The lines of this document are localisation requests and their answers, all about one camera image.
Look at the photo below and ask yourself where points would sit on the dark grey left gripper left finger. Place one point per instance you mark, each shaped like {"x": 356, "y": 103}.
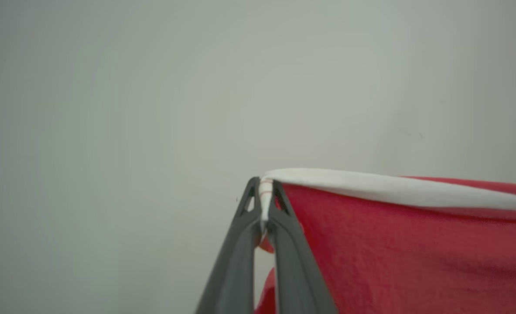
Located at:
{"x": 236, "y": 261}

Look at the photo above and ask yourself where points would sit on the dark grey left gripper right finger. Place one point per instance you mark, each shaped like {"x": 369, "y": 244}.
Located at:
{"x": 297, "y": 270}

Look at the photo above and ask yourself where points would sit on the red white garment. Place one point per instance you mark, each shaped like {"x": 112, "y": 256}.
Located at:
{"x": 415, "y": 261}

